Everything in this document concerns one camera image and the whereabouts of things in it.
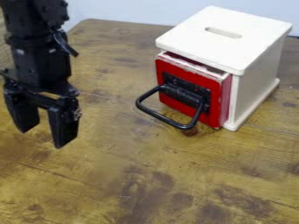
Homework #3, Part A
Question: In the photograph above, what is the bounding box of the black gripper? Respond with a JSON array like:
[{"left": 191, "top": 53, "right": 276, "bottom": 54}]
[{"left": 0, "top": 33, "right": 81, "bottom": 149}]

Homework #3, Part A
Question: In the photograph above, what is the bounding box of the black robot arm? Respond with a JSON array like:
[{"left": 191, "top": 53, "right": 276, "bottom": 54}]
[{"left": 0, "top": 0, "right": 80, "bottom": 148}]

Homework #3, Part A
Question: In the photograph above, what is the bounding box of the red drawer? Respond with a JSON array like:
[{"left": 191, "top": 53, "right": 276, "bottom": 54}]
[{"left": 155, "top": 52, "right": 232, "bottom": 129}]

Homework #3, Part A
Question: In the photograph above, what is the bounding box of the white wooden box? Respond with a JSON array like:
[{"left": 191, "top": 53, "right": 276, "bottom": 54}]
[{"left": 155, "top": 6, "right": 292, "bottom": 131}]

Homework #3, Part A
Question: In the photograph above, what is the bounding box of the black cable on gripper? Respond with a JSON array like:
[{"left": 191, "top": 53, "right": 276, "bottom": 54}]
[{"left": 49, "top": 27, "right": 80, "bottom": 58}]

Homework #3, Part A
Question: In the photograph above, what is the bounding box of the black metal drawer handle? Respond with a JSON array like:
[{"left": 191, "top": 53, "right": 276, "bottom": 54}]
[{"left": 135, "top": 83, "right": 211, "bottom": 130}]

